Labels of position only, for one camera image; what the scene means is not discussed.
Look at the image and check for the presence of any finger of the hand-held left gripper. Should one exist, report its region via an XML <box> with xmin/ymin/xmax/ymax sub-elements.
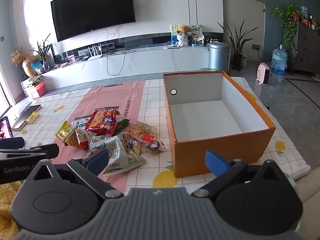
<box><xmin>0</xmin><ymin>137</ymin><xmax>25</xmax><ymax>151</ymax></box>
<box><xmin>0</xmin><ymin>144</ymin><xmax>60</xmax><ymax>159</ymax></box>

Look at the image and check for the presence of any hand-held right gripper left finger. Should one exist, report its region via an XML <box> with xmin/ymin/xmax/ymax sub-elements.
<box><xmin>26</xmin><ymin>148</ymin><xmax>125</xmax><ymax>198</ymax></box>

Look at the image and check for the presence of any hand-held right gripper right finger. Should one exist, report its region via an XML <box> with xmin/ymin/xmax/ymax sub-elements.
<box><xmin>191</xmin><ymin>150</ymin><xmax>288</xmax><ymax>198</ymax></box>

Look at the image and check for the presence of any orange cardboard box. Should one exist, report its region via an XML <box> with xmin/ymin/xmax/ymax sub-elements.
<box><xmin>163</xmin><ymin>71</ymin><xmax>276</xmax><ymax>178</ymax></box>

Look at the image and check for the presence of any pile of assorted snack packets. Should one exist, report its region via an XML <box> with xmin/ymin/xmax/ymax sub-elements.
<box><xmin>55</xmin><ymin>109</ymin><xmax>165</xmax><ymax>178</ymax></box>

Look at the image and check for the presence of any red noodle snack bag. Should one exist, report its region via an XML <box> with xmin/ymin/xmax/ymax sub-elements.
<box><xmin>86</xmin><ymin>109</ymin><xmax>118</xmax><ymax>135</ymax></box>

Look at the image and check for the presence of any tablet screen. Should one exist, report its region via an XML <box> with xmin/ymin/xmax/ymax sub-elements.
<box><xmin>0</xmin><ymin>116</ymin><xmax>13</xmax><ymax>139</ymax></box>

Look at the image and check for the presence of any dark flat board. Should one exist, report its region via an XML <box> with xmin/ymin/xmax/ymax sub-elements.
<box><xmin>11</xmin><ymin>104</ymin><xmax>42</xmax><ymax>130</ymax></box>

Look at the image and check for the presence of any yellow shaggy rug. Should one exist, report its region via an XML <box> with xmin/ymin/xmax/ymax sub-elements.
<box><xmin>0</xmin><ymin>181</ymin><xmax>24</xmax><ymax>240</ymax></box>

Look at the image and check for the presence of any yellow packet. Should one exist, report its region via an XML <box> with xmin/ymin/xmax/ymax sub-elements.
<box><xmin>26</xmin><ymin>111</ymin><xmax>40</xmax><ymax>124</ymax></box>

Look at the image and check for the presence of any red box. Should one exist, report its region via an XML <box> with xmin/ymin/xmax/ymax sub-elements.
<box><xmin>31</xmin><ymin>82</ymin><xmax>47</xmax><ymax>98</ymax></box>

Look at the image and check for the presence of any pink cloth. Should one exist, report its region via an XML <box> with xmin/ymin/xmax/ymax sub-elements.
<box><xmin>54</xmin><ymin>80</ymin><xmax>146</xmax><ymax>193</ymax></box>

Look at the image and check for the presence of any stack of books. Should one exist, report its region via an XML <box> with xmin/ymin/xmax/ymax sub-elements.
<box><xmin>24</xmin><ymin>75</ymin><xmax>44</xmax><ymax>89</ymax></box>

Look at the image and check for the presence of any yellow ceramic vase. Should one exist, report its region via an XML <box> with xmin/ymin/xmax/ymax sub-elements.
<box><xmin>22</xmin><ymin>56</ymin><xmax>38</xmax><ymax>78</ymax></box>

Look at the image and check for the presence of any dried flower bunch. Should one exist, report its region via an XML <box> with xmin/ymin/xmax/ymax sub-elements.
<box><xmin>10</xmin><ymin>49</ymin><xmax>27</xmax><ymax>67</ymax></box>

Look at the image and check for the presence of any green plant in glass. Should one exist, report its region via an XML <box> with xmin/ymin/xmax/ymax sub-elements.
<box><xmin>30</xmin><ymin>33</ymin><xmax>53</xmax><ymax>72</ymax></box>

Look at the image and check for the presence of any pink space heater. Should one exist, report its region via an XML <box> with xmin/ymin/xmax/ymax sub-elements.
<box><xmin>256</xmin><ymin>62</ymin><xmax>272</xmax><ymax>85</ymax></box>

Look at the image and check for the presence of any white router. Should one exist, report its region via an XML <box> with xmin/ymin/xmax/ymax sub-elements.
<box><xmin>86</xmin><ymin>44</ymin><xmax>103</xmax><ymax>61</ymax></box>

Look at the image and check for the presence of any tall leafy potted plant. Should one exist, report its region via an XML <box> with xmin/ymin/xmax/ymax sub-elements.
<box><xmin>217</xmin><ymin>19</ymin><xmax>260</xmax><ymax>72</ymax></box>

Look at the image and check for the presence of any silver trash can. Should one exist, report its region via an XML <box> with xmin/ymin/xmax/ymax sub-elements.
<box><xmin>208</xmin><ymin>42</ymin><xmax>230</xmax><ymax>72</ymax></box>

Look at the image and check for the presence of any white marble television console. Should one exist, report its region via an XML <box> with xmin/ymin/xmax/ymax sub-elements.
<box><xmin>40</xmin><ymin>34</ymin><xmax>210</xmax><ymax>90</ymax></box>

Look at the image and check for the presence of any blue water jug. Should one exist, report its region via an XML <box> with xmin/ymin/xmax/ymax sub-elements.
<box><xmin>271</xmin><ymin>44</ymin><xmax>287</xmax><ymax>76</ymax></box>

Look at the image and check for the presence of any round painted fan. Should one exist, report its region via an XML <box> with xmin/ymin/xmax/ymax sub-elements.
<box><xmin>188</xmin><ymin>24</ymin><xmax>203</xmax><ymax>37</ymax></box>

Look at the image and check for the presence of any brown teddy bear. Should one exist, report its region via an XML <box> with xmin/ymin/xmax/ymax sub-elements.
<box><xmin>176</xmin><ymin>24</ymin><xmax>189</xmax><ymax>36</ymax></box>

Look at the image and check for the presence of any dark grey cabinet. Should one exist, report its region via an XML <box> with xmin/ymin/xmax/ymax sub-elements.
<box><xmin>287</xmin><ymin>20</ymin><xmax>320</xmax><ymax>75</ymax></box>

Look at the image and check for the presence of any black flat television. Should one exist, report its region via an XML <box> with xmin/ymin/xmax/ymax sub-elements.
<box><xmin>50</xmin><ymin>0</ymin><xmax>136</xmax><ymax>42</ymax></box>

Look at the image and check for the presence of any trailing green vine plant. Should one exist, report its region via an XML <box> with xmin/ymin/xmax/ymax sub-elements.
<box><xmin>264</xmin><ymin>2</ymin><xmax>304</xmax><ymax>50</ymax></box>

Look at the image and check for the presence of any row of small boxes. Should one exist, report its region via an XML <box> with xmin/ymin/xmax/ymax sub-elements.
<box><xmin>299</xmin><ymin>5</ymin><xmax>320</xmax><ymax>32</ymax></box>

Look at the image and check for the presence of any black cable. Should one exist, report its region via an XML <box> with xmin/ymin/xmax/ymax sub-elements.
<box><xmin>107</xmin><ymin>47</ymin><xmax>137</xmax><ymax>76</ymax></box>

